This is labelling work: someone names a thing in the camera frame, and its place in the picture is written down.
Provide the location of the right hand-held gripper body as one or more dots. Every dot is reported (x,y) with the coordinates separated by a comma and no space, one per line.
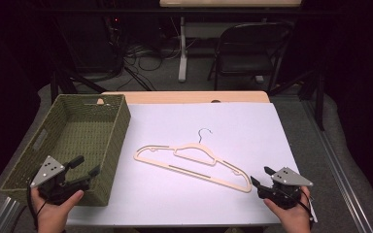
(288,178)

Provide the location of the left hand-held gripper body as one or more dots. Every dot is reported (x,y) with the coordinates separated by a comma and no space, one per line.
(49,168)

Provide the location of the green woven basket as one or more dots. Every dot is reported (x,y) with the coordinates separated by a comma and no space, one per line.
(84,132)

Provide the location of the beige clothes hanger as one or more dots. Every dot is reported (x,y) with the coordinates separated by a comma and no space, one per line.
(155,164)

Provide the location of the person's right hand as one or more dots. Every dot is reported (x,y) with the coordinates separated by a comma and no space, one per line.
(294,218)

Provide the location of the person's left hand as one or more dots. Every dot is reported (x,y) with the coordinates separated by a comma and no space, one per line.
(53,216)

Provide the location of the black metal stand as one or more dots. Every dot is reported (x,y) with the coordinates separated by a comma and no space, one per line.
(319,103)
(65,84)

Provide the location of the white paper sheet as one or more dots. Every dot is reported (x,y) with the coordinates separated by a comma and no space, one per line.
(181,200)

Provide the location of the black folding chair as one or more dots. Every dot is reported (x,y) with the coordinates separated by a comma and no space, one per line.
(246,66)

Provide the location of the white-legged desk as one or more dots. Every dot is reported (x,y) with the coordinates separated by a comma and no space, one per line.
(182,64)

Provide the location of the aluminium rail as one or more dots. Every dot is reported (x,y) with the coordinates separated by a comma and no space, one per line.
(5,215)
(343,181)

